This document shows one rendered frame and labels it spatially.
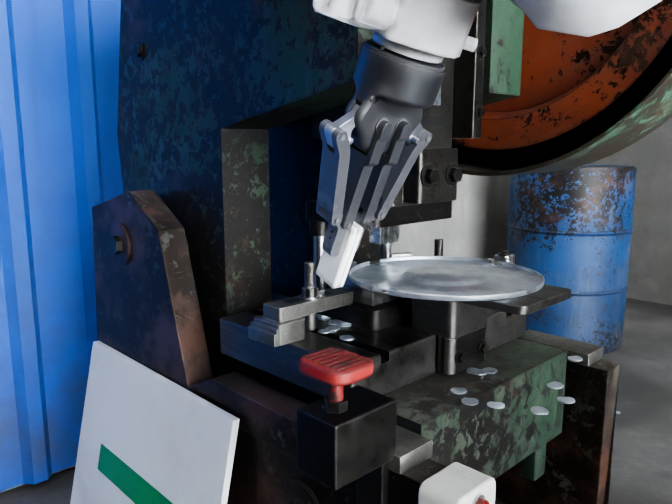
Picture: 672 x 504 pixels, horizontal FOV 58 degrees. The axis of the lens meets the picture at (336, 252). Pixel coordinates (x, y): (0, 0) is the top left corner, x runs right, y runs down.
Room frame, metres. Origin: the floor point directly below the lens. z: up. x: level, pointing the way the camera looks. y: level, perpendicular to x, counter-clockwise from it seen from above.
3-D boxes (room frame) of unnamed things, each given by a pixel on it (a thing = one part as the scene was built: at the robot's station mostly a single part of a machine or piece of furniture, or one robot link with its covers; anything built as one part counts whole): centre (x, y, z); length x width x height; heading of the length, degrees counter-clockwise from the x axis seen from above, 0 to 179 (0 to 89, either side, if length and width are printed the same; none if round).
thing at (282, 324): (0.88, 0.05, 0.76); 0.17 x 0.06 x 0.10; 134
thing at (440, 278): (0.91, -0.16, 0.78); 0.29 x 0.29 x 0.01
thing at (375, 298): (1.00, -0.08, 0.76); 0.15 x 0.09 x 0.05; 134
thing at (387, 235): (1.00, -0.08, 0.84); 0.05 x 0.03 x 0.04; 134
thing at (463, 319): (0.88, -0.20, 0.72); 0.25 x 0.14 x 0.14; 44
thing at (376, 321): (1.01, -0.07, 0.72); 0.20 x 0.16 x 0.03; 134
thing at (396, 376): (1.00, -0.08, 0.68); 0.45 x 0.30 x 0.06; 134
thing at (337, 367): (0.61, 0.00, 0.72); 0.07 x 0.06 x 0.08; 44
